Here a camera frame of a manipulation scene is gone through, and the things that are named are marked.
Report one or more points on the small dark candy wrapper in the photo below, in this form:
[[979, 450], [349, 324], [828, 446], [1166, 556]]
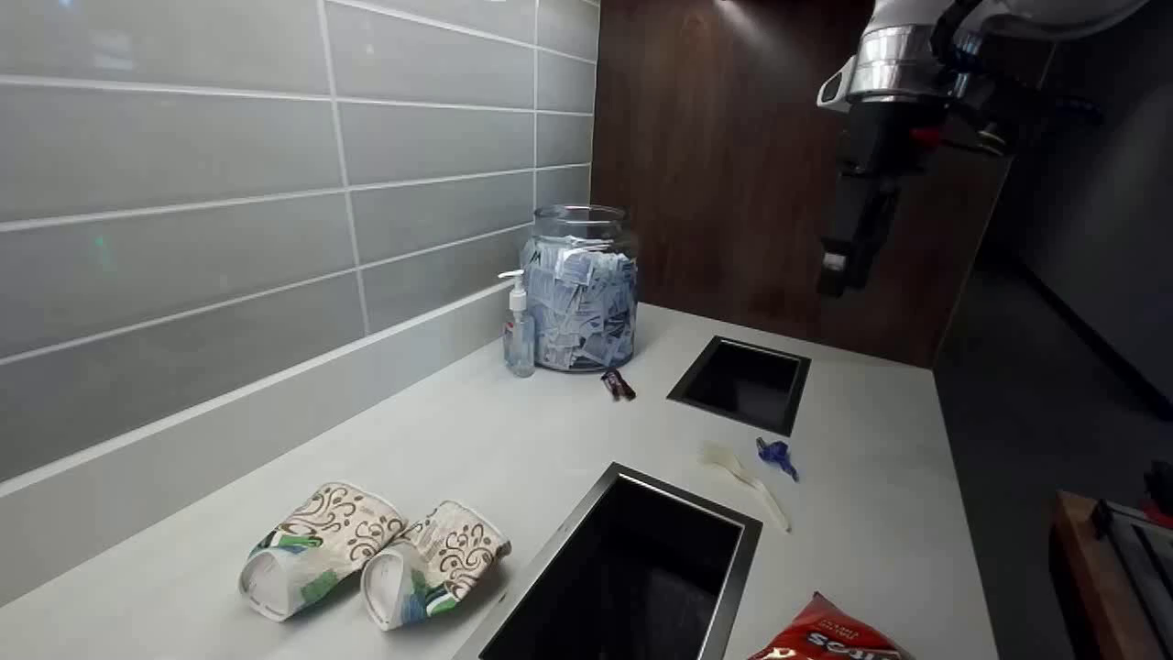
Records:
[[617, 382]]

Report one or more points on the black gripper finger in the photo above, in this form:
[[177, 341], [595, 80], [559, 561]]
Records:
[[856, 241]]

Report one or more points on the crumpled blue wrapper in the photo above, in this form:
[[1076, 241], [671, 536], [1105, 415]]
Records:
[[775, 456]]

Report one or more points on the white paper napkin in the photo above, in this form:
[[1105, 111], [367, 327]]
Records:
[[736, 463]]

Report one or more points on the small clear sanitizer bottle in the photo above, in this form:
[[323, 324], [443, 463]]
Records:
[[522, 335]]

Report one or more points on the wooden side table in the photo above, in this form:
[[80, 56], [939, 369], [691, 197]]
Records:
[[1083, 572]]

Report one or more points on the glass jar of blue packets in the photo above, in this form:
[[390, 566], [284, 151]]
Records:
[[579, 307]]

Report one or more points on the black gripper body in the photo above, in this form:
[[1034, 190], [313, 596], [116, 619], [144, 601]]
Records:
[[890, 142]]

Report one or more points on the red doritos packet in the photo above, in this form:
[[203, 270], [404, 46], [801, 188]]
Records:
[[828, 634]]

